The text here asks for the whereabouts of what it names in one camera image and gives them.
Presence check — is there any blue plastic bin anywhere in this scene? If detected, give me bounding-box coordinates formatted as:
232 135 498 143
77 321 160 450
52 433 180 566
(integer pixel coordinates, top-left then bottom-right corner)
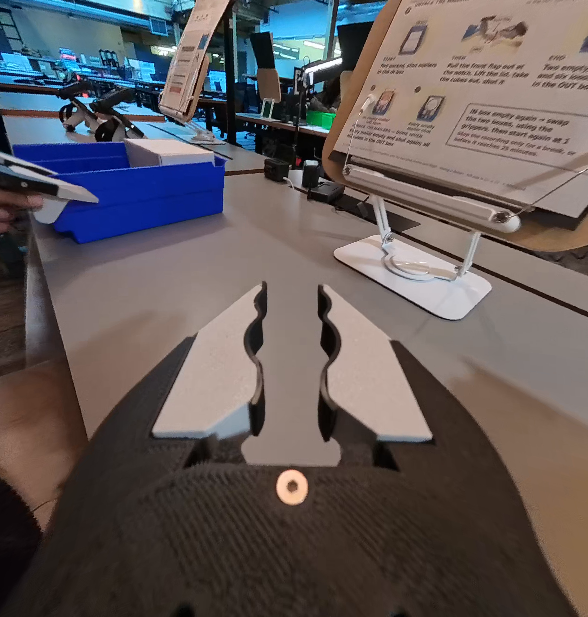
12 141 227 245

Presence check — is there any person's left hand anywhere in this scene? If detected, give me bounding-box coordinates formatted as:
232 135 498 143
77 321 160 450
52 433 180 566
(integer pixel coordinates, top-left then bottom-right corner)
0 187 45 237

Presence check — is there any white instruction sheet stand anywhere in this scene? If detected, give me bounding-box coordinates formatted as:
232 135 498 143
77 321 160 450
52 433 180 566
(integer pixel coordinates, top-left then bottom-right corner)
322 0 588 253

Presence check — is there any white cardboard mailer box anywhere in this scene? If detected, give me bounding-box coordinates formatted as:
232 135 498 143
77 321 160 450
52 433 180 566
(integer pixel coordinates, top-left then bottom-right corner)
124 138 216 168

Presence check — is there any person's tan trouser leg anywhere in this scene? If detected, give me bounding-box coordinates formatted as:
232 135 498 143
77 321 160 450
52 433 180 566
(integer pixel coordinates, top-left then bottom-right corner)
0 361 91 531

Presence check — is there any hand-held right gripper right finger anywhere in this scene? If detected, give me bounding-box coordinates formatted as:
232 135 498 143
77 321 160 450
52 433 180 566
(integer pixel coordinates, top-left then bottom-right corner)
317 283 434 443

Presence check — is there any printed instruction sheet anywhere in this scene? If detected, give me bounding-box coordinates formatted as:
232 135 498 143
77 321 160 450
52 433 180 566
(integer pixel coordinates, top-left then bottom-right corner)
332 0 588 220

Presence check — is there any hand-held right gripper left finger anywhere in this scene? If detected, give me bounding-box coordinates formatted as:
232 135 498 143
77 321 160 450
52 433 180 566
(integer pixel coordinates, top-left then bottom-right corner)
152 282 269 440

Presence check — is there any person's black knitted sweater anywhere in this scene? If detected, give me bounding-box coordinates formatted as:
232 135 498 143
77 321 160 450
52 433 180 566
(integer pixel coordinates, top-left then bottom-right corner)
0 469 43 617

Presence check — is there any black electronic device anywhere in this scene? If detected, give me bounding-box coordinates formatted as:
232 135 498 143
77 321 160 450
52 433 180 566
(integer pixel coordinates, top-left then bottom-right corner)
301 159 346 203
264 156 291 183

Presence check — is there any spare hand-held gripper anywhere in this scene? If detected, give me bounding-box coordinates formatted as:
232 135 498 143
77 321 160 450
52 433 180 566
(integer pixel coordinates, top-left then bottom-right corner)
58 83 100 132
89 88 146 143

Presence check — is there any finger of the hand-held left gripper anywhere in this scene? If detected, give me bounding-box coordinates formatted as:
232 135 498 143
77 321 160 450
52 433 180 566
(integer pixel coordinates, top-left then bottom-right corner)
0 165 100 226
0 147 59 175

